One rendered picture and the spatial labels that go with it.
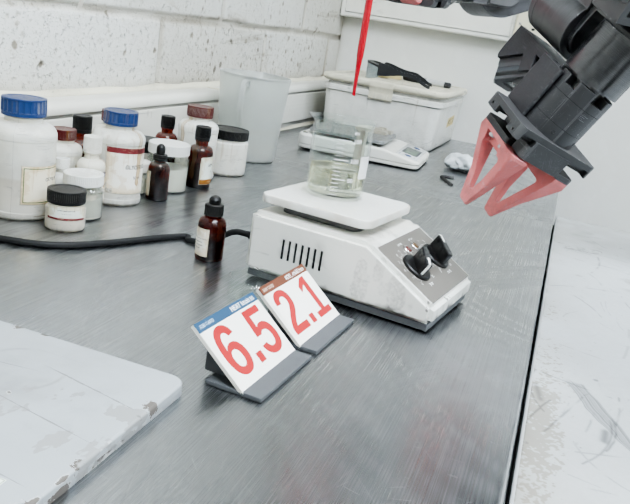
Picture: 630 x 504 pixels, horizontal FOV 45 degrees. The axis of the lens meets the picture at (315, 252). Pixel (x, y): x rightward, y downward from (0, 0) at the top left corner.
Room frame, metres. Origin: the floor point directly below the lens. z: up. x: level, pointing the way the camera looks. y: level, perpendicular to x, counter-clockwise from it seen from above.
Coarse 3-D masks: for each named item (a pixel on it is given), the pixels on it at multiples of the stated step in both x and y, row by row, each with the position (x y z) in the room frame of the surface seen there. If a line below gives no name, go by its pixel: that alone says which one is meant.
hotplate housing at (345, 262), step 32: (256, 224) 0.72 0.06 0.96; (288, 224) 0.71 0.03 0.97; (320, 224) 0.71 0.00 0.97; (384, 224) 0.75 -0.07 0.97; (416, 224) 0.79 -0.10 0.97; (256, 256) 0.72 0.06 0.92; (288, 256) 0.71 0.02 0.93; (320, 256) 0.69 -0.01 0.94; (352, 256) 0.68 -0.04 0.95; (384, 256) 0.67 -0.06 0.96; (320, 288) 0.69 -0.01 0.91; (352, 288) 0.68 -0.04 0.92; (384, 288) 0.66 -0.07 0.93; (416, 288) 0.66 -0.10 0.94; (416, 320) 0.65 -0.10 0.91
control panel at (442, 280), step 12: (420, 228) 0.78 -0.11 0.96; (396, 240) 0.72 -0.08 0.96; (408, 240) 0.74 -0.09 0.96; (420, 240) 0.75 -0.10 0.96; (432, 240) 0.77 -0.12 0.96; (384, 252) 0.68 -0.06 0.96; (396, 252) 0.69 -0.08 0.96; (408, 252) 0.71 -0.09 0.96; (396, 264) 0.67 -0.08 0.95; (432, 264) 0.72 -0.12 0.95; (456, 264) 0.76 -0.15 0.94; (408, 276) 0.67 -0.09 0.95; (432, 276) 0.70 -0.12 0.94; (444, 276) 0.72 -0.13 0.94; (456, 276) 0.73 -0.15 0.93; (420, 288) 0.66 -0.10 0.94; (432, 288) 0.68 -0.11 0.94; (444, 288) 0.69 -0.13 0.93; (432, 300) 0.66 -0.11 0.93
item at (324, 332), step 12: (264, 300) 0.58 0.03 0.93; (276, 312) 0.58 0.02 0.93; (336, 312) 0.65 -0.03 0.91; (276, 324) 0.59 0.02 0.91; (324, 324) 0.62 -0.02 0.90; (336, 324) 0.63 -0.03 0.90; (348, 324) 0.63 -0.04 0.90; (288, 336) 0.58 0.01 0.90; (300, 336) 0.58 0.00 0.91; (312, 336) 0.59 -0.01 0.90; (324, 336) 0.60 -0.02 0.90; (336, 336) 0.61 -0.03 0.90; (300, 348) 0.57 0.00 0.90; (312, 348) 0.57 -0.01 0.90
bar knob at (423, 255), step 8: (424, 248) 0.70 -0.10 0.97; (408, 256) 0.69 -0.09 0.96; (416, 256) 0.70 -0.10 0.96; (424, 256) 0.68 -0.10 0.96; (408, 264) 0.68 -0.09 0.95; (416, 264) 0.69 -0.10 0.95; (424, 264) 0.67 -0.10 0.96; (416, 272) 0.68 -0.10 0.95; (424, 272) 0.67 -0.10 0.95; (424, 280) 0.68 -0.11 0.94
